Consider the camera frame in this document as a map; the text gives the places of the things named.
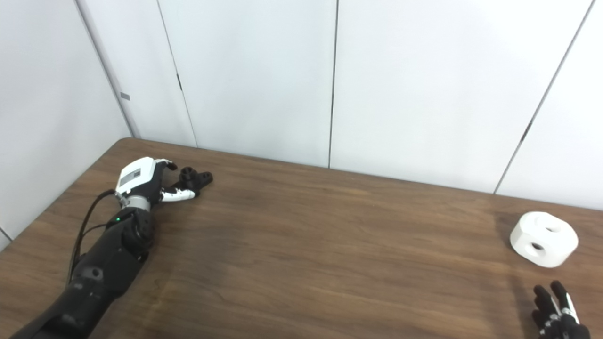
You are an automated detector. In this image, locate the round white piece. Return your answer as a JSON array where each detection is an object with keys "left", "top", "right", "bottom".
[{"left": 510, "top": 211, "right": 579, "bottom": 269}]

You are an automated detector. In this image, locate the black flanged holder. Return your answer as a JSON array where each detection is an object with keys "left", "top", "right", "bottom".
[{"left": 170, "top": 167, "right": 214, "bottom": 198}]

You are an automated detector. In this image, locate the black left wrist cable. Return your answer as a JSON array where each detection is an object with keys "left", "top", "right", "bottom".
[{"left": 67, "top": 189, "right": 119, "bottom": 284}]

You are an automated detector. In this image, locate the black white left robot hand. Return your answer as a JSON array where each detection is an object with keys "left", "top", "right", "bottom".
[{"left": 115, "top": 157, "right": 196, "bottom": 204}]

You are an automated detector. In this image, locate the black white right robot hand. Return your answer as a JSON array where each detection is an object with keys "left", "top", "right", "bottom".
[{"left": 532, "top": 281, "right": 592, "bottom": 339}]

